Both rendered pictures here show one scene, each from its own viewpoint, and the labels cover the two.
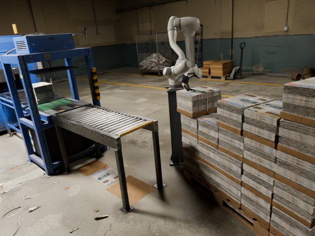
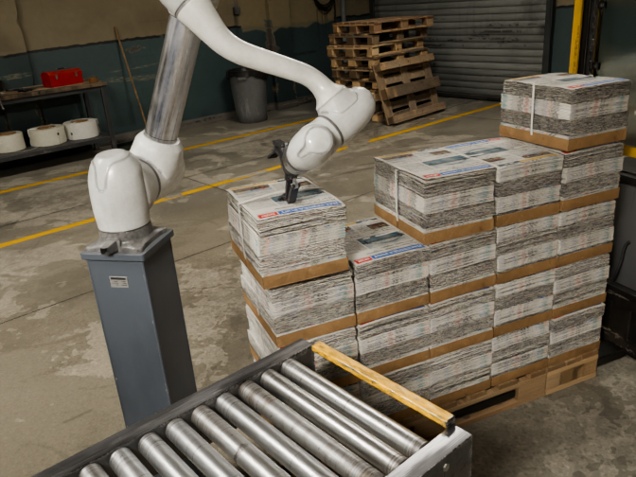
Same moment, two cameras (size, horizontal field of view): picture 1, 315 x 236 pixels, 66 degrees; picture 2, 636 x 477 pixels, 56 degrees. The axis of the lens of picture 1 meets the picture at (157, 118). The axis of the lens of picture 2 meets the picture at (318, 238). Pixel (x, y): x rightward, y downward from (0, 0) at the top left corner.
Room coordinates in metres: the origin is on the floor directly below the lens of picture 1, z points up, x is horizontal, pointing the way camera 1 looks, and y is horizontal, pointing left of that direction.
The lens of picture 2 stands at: (2.19, 1.38, 1.65)
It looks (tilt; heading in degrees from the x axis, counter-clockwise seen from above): 22 degrees down; 276
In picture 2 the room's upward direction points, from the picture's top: 4 degrees counter-clockwise
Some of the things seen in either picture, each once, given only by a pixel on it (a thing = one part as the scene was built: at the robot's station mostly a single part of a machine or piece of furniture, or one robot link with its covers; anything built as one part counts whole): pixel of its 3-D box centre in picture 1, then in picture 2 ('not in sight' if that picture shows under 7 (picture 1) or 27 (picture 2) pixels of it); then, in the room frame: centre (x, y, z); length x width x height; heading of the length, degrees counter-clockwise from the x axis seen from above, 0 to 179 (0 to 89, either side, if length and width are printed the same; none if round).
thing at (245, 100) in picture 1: (245, 99); (432, 162); (1.97, -0.76, 1.06); 0.37 x 0.29 x 0.01; 116
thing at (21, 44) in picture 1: (44, 43); not in sight; (3.38, 1.39, 1.65); 0.60 x 0.45 x 0.20; 135
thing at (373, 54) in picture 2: not in sight; (380, 67); (2.01, -7.50, 0.65); 1.33 x 0.94 x 1.30; 49
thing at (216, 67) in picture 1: (215, 69); not in sight; (8.78, -2.22, 0.28); 1.20 x 0.83 x 0.57; 45
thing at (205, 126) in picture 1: (232, 161); (403, 326); (2.09, -0.69, 0.42); 1.17 x 0.39 x 0.83; 28
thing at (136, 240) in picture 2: (174, 86); (123, 234); (2.94, -0.23, 1.03); 0.22 x 0.18 x 0.06; 82
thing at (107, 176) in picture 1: (107, 175); not in sight; (2.70, 0.69, 0.00); 0.37 x 0.28 x 0.01; 45
